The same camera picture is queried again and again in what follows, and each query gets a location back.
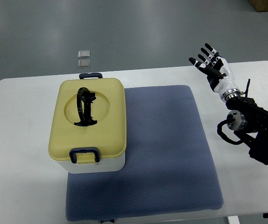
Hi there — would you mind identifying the metal floor plate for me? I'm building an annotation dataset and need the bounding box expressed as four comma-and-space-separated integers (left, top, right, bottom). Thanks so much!
78, 50, 90, 58
78, 59, 91, 69

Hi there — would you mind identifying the upper metal floor plate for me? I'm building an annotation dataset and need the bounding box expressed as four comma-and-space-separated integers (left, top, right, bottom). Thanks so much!
78, 50, 90, 58

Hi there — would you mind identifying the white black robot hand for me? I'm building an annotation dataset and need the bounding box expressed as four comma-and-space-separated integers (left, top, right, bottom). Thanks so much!
189, 43, 242, 102

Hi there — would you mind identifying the blue gray cushion mat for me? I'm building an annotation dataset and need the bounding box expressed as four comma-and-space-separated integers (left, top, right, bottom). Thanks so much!
66, 85, 223, 221

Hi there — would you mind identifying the yellow storage box lid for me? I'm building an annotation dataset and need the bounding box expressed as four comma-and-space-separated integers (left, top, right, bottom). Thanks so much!
49, 78, 127, 164

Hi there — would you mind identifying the white storage box base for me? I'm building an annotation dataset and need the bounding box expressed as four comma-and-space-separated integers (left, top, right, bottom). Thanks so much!
57, 151, 125, 174

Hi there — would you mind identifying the lower metal floor plate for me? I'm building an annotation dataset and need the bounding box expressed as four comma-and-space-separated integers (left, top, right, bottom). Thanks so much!
78, 59, 91, 69

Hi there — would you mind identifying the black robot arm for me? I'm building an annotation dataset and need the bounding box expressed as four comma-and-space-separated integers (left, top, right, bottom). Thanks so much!
217, 80, 268, 165

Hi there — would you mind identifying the brown cardboard box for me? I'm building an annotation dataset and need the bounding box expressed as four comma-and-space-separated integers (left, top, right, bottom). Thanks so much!
249, 0, 268, 12

